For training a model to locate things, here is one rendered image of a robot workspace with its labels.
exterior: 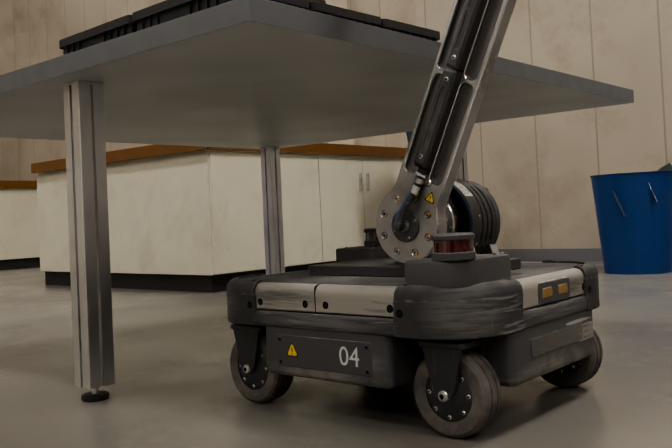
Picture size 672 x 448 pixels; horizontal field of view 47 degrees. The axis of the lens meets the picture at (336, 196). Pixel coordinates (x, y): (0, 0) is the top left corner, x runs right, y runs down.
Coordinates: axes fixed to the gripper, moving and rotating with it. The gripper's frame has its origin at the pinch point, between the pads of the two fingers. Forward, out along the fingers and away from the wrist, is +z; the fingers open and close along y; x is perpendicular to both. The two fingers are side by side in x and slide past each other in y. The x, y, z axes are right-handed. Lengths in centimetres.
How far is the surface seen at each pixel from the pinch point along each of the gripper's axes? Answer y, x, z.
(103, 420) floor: 84, 26, 110
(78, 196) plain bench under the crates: 81, 13, 67
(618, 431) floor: 38, 104, 112
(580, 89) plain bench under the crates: -36, 66, 39
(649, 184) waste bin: -213, 10, 49
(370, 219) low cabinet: -198, -157, 51
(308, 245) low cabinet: -142, -155, 67
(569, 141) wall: -287, -68, 8
